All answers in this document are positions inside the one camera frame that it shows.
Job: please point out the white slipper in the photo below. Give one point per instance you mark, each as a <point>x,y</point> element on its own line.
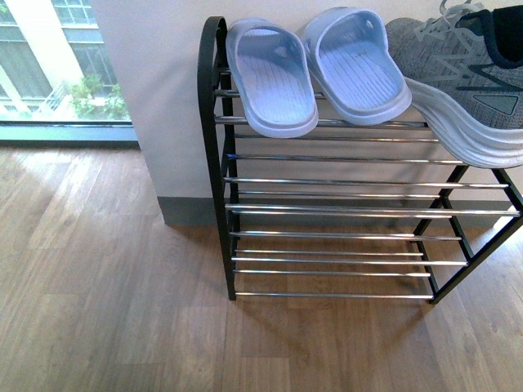
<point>268,64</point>
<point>347,54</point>

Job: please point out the black metal shoe rack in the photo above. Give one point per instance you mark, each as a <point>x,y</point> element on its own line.
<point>321,227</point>

